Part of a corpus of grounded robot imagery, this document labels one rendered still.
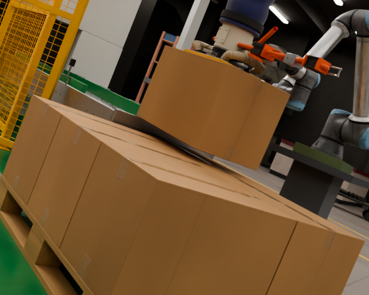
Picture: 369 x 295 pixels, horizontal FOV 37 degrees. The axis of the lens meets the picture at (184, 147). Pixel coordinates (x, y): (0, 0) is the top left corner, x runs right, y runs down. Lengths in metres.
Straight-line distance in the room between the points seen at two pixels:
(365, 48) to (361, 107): 0.31
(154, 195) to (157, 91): 1.34
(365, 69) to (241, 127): 0.83
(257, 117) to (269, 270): 0.89
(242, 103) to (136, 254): 1.13
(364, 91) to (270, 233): 1.40
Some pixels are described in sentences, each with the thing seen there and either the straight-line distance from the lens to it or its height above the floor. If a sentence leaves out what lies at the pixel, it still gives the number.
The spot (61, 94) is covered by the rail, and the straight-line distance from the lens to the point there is 3.49.
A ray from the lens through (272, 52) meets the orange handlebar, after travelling 2.51.
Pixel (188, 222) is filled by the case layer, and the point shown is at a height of 0.45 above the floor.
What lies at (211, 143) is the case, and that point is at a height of 0.65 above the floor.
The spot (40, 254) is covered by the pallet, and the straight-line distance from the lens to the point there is 2.08.
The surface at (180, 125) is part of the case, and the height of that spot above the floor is 0.66.
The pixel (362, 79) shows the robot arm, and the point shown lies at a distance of 3.05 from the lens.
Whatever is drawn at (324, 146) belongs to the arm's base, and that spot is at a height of 0.84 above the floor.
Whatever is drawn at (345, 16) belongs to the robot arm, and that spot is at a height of 1.51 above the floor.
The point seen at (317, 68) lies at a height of 1.10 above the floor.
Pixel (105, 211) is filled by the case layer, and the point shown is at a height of 0.36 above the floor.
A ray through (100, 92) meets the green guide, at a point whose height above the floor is 0.59.
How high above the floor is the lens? 0.77
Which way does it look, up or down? 4 degrees down
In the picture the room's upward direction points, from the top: 22 degrees clockwise
